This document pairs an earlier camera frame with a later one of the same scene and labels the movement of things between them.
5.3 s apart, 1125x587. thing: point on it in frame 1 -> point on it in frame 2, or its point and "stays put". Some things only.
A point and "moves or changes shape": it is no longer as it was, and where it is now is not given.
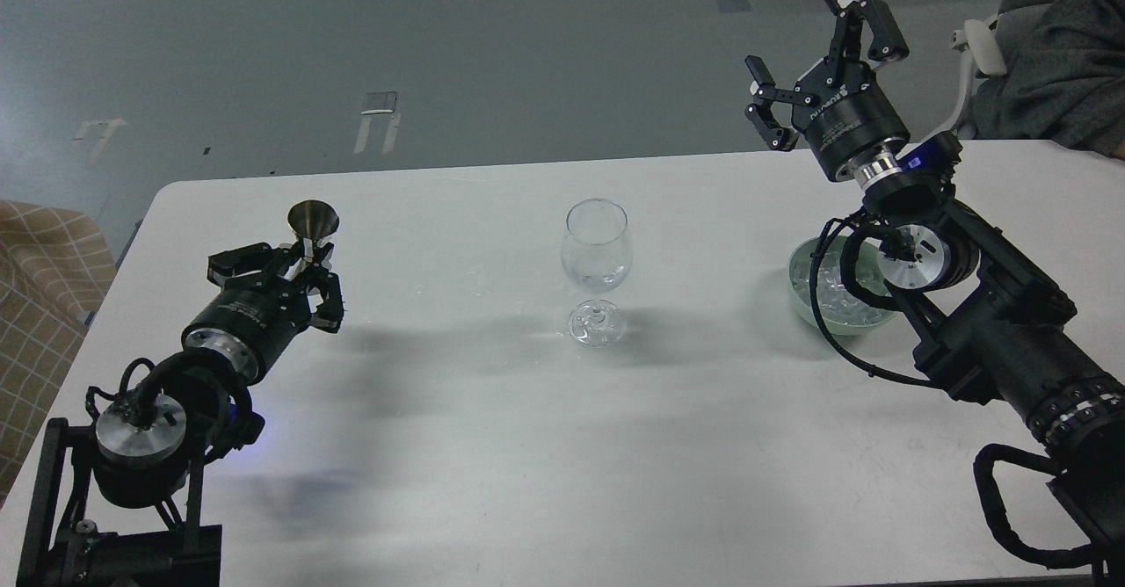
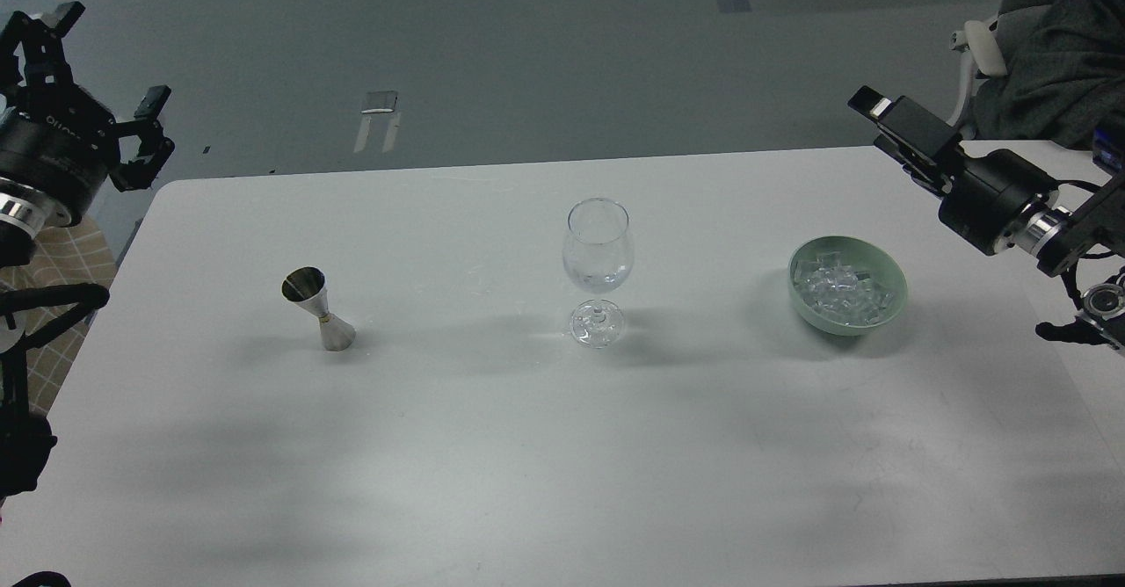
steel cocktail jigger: (312, 220) moves or changes shape
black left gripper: (255, 318) -> (56, 144)
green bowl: (842, 311) stays put
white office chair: (977, 43) stays put
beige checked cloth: (56, 266) stays put
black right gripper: (855, 128) -> (986, 193)
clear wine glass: (597, 257) stays put
